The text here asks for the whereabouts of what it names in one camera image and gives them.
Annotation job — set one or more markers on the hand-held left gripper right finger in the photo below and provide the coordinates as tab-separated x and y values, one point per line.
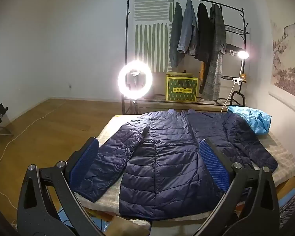
215	167

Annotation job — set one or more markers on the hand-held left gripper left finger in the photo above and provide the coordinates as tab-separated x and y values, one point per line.
87	157

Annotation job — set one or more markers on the navy puffer jacket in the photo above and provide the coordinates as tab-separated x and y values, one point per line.
162	164

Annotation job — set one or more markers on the black metal clothes rack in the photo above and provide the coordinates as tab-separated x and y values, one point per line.
157	97

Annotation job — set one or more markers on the brown cardboard box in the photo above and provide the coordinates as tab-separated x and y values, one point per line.
127	227

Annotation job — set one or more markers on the yellow green patterned box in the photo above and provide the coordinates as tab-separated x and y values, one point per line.
182	88

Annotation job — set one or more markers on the dark striped cloth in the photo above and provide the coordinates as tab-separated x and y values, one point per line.
292	213

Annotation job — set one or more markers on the small teddy bear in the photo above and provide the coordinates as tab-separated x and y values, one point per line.
243	77

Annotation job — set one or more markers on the yellow hanging cloth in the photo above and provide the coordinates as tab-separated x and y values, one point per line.
202	71

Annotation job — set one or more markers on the white clip lamp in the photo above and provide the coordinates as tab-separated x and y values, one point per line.
243	54

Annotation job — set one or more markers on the grey plaid hanging coat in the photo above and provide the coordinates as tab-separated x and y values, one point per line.
216	41

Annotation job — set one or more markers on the black hanging coat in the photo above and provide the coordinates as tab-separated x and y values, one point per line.
202	29

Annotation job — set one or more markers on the dark green hanging jacket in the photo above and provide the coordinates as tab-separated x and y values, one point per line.
177	29

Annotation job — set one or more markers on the denim hanging jacket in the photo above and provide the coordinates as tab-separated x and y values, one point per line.
188	24

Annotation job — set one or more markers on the green striped hanging cloth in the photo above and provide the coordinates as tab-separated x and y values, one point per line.
150	9

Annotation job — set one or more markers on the black metal tube frame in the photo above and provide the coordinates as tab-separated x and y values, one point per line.
237	93

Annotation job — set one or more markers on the landscape wall painting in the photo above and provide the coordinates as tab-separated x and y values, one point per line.
290	61

